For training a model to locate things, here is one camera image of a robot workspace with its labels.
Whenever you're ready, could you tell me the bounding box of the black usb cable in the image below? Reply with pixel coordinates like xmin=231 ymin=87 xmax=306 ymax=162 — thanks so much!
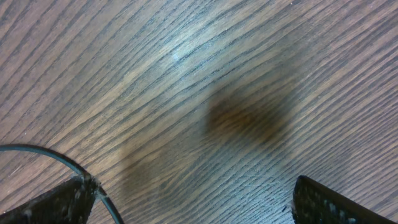
xmin=0 ymin=143 xmax=125 ymax=224

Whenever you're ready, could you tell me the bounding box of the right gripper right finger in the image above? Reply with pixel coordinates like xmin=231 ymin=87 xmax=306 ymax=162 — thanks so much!
xmin=292 ymin=175 xmax=394 ymax=224

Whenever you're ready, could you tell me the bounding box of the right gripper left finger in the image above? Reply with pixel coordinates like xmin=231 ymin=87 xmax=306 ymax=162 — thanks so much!
xmin=1 ymin=177 xmax=99 ymax=224

